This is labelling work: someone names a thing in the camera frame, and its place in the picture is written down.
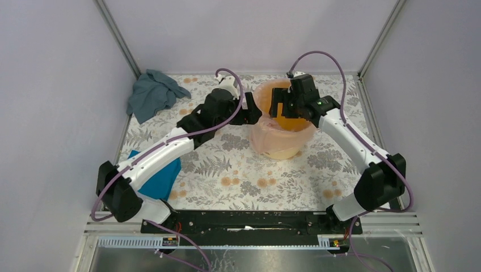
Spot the pink plastic trash bag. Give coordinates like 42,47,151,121
248,78,318,154

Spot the yellow trash bin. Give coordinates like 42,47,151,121
259,84,313,161

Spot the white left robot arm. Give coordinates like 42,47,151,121
96,88,262,233

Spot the floral patterned table mat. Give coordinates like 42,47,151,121
118,74,369,211

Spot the grey crumpled cloth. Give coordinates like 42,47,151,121
126,69,192,124

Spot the blue folded cloth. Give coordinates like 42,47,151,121
127,149,182,201

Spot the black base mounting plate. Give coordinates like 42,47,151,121
161,210,362,247

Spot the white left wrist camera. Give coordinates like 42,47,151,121
216,75,239,99

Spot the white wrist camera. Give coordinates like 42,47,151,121
286,71,305,79
216,75,239,99

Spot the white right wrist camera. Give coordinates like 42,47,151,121
286,71,305,79

